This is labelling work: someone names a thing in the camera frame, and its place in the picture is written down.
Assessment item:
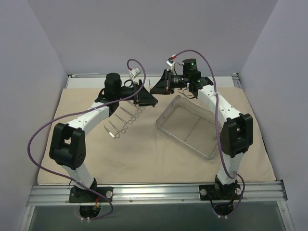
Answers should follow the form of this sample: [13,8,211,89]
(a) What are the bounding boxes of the steel scissors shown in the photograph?
[137,106,145,114]

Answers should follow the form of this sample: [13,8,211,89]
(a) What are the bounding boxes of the steel ring-handled clamp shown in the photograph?
[120,106,139,121]

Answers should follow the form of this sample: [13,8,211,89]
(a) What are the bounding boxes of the steel curved hemostat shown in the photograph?
[115,114,133,130]

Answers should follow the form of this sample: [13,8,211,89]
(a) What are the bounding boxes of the wire mesh instrument tray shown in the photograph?
[156,96,218,160]

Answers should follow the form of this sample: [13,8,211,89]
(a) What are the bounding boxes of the steel straight hemostat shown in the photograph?
[109,121,126,139]

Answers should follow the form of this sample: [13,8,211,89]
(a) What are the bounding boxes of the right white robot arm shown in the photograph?
[150,55,253,199]

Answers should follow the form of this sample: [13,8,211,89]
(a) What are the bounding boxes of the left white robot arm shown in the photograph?
[49,73,158,202]

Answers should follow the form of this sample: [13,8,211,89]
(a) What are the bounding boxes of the right aluminium side rail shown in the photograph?
[231,73,242,89]

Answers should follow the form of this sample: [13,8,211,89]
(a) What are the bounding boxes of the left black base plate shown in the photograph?
[68,186,114,203]

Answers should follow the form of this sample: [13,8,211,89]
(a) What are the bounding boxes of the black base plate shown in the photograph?
[68,186,114,203]
[199,183,242,201]

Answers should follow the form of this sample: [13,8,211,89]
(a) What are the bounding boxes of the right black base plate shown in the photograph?
[199,183,242,201]

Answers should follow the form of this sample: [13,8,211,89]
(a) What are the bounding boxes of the aluminium front rail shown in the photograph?
[27,181,287,206]

